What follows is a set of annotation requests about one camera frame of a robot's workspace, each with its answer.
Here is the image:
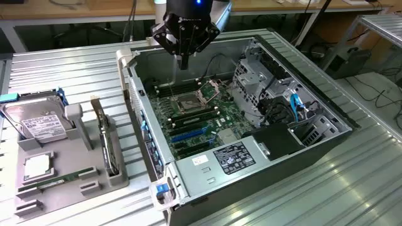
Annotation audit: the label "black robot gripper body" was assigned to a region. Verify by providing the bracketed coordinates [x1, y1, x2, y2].
[164, 0, 212, 32]

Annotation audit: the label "graphics card with metal bracket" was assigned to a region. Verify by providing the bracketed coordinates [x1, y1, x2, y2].
[88, 95, 122, 178]

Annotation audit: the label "black RAM slots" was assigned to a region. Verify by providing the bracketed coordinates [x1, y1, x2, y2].
[152, 80, 198, 99]

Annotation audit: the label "silver metal drive cage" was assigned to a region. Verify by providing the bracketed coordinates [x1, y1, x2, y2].
[230, 37, 296, 123]

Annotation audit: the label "metal socket cover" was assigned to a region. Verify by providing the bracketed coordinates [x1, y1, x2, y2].
[194, 79, 222, 105]

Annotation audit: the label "wooden desk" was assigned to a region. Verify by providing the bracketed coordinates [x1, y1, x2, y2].
[0, 0, 395, 52]

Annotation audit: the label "CPU socket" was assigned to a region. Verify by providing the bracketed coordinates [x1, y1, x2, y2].
[173, 93, 202, 113]

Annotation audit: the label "green motherboard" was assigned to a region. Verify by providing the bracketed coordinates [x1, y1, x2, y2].
[146, 77, 254, 158]

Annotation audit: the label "installed green RAM stick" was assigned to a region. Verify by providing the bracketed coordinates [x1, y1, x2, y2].
[172, 114, 220, 129]

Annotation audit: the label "blue disk caddy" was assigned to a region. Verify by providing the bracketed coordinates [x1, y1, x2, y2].
[0, 87, 70, 140]

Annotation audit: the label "blue expansion slot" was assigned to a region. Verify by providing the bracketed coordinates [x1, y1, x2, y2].
[169, 128, 210, 144]

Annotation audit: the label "silver chipset heatsink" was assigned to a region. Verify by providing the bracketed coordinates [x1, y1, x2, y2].
[217, 130, 234, 145]

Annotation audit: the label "black expansion slot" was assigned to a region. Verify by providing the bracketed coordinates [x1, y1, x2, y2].
[173, 140, 214, 153]

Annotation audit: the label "black box on floor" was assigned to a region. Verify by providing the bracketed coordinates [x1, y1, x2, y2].
[327, 46, 371, 80]

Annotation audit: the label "silver hard disk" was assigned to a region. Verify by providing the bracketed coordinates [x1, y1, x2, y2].
[0, 94, 69, 145]

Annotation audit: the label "metal slat side table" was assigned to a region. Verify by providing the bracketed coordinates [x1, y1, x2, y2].
[344, 14, 402, 62]

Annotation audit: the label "silver power supply with label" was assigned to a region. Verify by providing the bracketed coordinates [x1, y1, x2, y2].
[173, 135, 270, 197]

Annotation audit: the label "grey parts rack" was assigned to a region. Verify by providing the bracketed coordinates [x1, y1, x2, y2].
[13, 102, 129, 218]

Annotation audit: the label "open black PC case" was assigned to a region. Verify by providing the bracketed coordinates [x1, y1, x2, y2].
[114, 34, 361, 226]

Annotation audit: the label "silver CPU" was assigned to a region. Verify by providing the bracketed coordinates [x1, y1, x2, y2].
[22, 156, 53, 180]

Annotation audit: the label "loose green RAM stick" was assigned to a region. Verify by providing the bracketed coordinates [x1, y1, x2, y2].
[17, 168, 94, 192]

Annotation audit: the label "black looped wire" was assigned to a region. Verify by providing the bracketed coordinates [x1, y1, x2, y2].
[200, 53, 234, 79]

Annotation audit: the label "grey hanging cable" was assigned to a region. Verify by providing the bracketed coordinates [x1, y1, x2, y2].
[126, 0, 138, 42]

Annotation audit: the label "black wire bundle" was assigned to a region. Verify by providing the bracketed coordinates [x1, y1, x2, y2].
[257, 97, 293, 125]

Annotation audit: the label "blue wire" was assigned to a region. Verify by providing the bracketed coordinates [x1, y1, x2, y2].
[289, 93, 307, 123]

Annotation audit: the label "black plastic air duct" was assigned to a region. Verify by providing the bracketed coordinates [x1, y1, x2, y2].
[242, 123, 307, 162]

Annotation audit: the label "black floor cables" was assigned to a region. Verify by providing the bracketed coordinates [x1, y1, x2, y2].
[344, 67, 402, 109]

